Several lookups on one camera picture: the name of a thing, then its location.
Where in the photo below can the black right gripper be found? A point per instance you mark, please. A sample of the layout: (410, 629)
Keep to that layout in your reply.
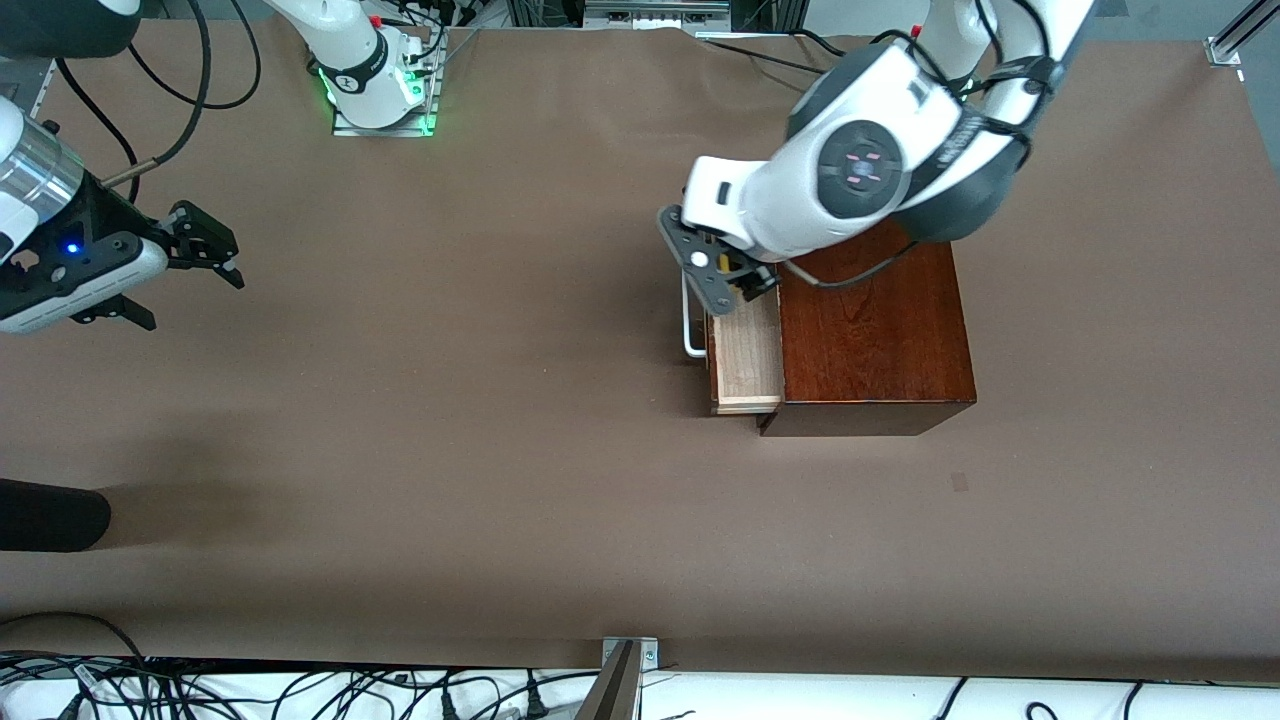
(97, 222)

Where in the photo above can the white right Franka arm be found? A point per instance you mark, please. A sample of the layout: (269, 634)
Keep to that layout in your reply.
(350, 50)

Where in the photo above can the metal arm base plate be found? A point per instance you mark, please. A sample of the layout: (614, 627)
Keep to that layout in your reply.
(432, 100)

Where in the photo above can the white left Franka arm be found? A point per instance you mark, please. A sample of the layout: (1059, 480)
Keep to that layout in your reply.
(900, 140)

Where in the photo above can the black rounded object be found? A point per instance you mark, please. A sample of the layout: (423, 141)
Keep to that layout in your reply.
(50, 515)

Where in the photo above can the small metal bracket plate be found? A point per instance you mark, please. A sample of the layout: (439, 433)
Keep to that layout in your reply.
(650, 652)

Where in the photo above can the dark brown wooden cabinet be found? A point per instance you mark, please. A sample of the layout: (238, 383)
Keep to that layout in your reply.
(880, 340)

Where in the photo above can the grey equipment box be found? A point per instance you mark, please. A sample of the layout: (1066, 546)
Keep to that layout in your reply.
(655, 12)

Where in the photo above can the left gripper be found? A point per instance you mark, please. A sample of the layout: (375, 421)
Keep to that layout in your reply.
(752, 281)

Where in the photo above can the dark metal bar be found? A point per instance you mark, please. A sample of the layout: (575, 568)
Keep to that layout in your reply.
(612, 690)

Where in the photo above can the aluminium corner profile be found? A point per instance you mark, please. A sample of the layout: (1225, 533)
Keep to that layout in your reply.
(45, 85)
(1235, 35)

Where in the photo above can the paper table cover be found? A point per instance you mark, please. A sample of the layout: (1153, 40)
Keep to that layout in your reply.
(450, 450)

